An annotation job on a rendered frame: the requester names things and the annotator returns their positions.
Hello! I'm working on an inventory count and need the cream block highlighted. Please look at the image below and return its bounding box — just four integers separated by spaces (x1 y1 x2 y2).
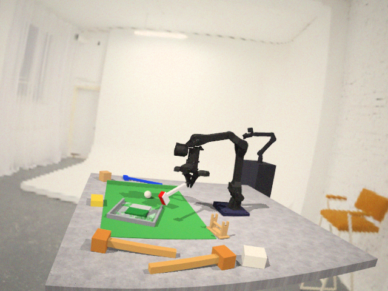
241 245 267 269

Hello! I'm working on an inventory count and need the green flat mat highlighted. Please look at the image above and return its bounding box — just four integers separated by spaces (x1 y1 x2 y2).
100 184 216 239

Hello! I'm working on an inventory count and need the tan cube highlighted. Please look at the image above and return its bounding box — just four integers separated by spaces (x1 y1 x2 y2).
99 170 112 182

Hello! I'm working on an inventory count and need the yellow rectangular block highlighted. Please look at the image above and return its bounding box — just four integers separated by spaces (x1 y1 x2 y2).
91 194 103 207

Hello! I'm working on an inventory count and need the blue putter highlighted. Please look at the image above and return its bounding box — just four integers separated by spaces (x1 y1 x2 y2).
122 175 162 184

